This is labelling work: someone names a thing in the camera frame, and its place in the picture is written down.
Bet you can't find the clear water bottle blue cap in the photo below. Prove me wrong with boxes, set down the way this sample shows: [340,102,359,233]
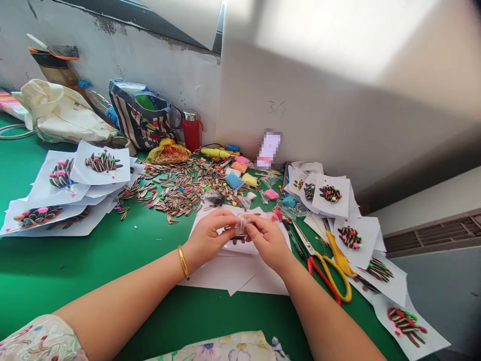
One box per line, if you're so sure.
[77,79,122,129]

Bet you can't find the empty clear plastic wrapper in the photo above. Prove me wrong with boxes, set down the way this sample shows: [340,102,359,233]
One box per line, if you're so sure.
[259,173,281,190]

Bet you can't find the dark seed hedgehog craft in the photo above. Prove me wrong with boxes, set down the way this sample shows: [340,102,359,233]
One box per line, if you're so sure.
[223,225,250,245]

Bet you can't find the person's body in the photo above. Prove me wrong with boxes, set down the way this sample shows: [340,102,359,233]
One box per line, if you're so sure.
[144,330,291,361]

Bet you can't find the cream canvas bag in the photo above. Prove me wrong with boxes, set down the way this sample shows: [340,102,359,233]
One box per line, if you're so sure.
[12,78,129,145]

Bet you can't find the grey wall vent grille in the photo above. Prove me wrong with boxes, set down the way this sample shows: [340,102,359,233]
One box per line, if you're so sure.
[382,212,481,259]

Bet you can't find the colourful striped packets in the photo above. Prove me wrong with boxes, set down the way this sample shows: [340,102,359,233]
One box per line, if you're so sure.
[0,89,28,122]

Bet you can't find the dark tumbler orange lid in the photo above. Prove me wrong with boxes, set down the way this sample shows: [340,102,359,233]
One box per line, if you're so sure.
[26,33,81,91]

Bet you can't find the person's right hand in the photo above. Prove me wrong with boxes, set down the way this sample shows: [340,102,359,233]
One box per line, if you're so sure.
[244,214,300,276]

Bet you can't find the pile of hedgehog craft sheets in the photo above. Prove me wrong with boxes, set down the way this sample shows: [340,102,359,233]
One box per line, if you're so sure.
[0,139,140,238]
[284,160,451,360]

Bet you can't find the small clear plastic packet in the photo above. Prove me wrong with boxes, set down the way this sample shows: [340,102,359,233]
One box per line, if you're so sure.
[234,212,257,234]

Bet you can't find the yellow-handled scissors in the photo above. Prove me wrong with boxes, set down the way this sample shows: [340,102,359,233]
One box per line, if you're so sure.
[289,218,354,304]

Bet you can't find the yellow glue gun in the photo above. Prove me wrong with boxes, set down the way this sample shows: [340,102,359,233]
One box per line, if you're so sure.
[198,145,232,161]

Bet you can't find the red-handled scissors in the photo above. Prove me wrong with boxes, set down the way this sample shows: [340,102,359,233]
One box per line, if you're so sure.
[282,220,343,306]

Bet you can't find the black clay packet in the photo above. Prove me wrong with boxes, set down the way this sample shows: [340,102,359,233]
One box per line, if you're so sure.
[202,190,227,208]

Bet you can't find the person's left hand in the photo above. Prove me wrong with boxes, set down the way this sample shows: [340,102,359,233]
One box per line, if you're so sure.
[184,209,242,280]

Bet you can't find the red thermos bottle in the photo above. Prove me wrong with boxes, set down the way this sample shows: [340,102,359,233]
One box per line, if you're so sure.
[182,108,204,153]

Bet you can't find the yellow mesh bag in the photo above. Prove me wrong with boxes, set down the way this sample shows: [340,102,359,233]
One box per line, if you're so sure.
[145,138,192,165]

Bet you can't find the pile of striped sunflower seeds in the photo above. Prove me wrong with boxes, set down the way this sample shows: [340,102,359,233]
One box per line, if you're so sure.
[115,157,264,226]

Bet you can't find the striped patterned tote bag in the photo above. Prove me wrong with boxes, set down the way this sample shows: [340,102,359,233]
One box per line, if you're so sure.
[108,78,185,151]

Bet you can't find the stack of blank white sheets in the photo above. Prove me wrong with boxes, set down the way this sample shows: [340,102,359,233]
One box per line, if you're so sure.
[176,208,295,297]

